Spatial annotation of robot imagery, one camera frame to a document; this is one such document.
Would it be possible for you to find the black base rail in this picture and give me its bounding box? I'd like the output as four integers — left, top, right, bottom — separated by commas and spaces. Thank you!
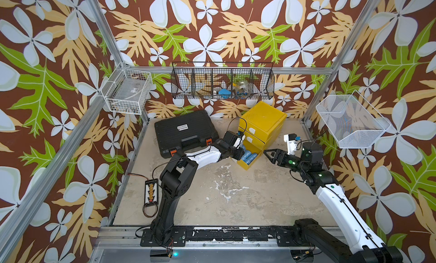
140, 226, 305, 248

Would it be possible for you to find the white wire basket left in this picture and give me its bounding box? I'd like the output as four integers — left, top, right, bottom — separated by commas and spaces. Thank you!
102, 63, 153, 115

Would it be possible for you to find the yellow plastic drawer cabinet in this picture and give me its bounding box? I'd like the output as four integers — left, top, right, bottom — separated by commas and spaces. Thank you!
238, 102, 287, 154

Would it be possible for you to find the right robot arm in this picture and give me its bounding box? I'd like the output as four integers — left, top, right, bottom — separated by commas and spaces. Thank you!
263, 142, 403, 263

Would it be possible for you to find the black plastic tool case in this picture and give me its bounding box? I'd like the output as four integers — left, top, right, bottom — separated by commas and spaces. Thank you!
154, 110, 219, 159

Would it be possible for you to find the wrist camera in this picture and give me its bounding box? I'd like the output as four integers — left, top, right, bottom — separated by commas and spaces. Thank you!
223, 131, 245, 148
283, 134, 301, 155

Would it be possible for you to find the white mesh basket right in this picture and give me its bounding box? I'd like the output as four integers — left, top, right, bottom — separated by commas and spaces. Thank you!
316, 90, 391, 149

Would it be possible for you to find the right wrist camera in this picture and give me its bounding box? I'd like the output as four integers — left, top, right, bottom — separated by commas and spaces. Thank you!
283, 134, 301, 155

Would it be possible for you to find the black wire basket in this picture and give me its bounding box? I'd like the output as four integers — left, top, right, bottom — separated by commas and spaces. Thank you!
169, 62, 275, 100

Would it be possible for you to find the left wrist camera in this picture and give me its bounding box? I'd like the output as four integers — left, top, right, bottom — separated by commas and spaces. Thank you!
223, 131, 245, 148

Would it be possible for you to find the yellow bottom drawer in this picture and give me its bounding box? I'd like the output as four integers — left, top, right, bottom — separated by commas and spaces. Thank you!
237, 141, 262, 171

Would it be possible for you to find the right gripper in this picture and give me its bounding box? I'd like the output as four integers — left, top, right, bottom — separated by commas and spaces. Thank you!
264, 149, 310, 176

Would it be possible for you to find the blue trash bag roll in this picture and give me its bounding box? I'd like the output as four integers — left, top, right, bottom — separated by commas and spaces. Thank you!
241, 150, 252, 162
245, 153, 258, 165

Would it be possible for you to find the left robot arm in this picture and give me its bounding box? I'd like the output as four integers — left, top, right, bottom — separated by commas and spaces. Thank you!
151, 131, 245, 247

